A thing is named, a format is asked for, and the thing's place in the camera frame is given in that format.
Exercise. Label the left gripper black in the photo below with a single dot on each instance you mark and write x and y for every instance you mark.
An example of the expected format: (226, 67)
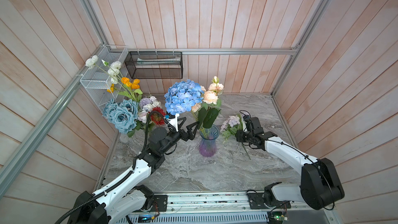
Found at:
(190, 135)

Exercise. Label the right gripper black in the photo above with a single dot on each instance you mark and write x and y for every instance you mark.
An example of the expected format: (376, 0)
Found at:
(238, 136)

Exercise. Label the pale peach peony stem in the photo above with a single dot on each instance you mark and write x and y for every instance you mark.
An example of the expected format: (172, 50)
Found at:
(196, 107)

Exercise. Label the pink hydrangea bouquet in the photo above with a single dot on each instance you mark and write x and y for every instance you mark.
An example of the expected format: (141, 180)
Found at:
(231, 126)

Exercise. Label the blue purple glass vase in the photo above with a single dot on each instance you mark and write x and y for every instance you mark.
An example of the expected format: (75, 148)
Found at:
(208, 146)

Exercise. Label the blue hydrangea stem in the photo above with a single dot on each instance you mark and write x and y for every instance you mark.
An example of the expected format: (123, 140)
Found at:
(182, 96)

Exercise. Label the red flower stem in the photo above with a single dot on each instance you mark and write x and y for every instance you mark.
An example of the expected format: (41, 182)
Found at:
(157, 116)

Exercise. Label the peach pink rose stem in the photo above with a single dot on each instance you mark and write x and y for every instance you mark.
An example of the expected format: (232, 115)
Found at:
(213, 92)

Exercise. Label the pink lilac mixed bouquet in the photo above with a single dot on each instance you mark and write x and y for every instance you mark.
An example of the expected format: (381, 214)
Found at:
(146, 105)

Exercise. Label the teal blue rose bunch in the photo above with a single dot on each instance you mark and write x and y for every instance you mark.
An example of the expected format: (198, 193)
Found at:
(122, 115)

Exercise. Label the yellow orange flower stem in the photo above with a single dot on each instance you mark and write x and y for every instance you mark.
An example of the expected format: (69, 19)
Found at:
(126, 87)

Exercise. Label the white flower stem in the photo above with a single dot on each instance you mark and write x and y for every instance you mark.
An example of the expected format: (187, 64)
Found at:
(112, 70)

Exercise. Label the clear grey glass vase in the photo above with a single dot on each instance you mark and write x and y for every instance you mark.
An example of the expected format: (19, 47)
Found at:
(150, 132)

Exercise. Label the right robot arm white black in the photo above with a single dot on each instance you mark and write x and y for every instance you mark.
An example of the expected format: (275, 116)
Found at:
(320, 185)

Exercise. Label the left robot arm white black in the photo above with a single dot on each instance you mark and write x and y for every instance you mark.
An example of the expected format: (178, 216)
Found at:
(124, 194)

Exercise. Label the electronics board with leds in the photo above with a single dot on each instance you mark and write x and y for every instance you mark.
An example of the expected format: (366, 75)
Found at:
(276, 217)

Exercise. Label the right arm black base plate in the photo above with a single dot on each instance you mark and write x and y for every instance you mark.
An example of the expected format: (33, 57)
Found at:
(265, 201)

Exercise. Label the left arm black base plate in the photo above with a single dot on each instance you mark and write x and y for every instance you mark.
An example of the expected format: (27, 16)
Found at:
(157, 203)

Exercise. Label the black mesh wall basket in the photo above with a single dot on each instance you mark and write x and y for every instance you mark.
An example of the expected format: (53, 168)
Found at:
(154, 65)

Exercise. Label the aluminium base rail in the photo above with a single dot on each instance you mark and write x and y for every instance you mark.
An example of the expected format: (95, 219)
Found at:
(226, 207)

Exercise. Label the horizontal aluminium frame bar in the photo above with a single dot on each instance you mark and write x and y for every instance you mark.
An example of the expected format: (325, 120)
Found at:
(211, 51)

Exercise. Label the white wire shelf rack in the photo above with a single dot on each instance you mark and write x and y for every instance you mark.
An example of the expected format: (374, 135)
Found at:
(96, 82)

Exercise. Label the left aluminium frame bar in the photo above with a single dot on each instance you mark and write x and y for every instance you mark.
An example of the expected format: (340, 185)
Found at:
(53, 141)

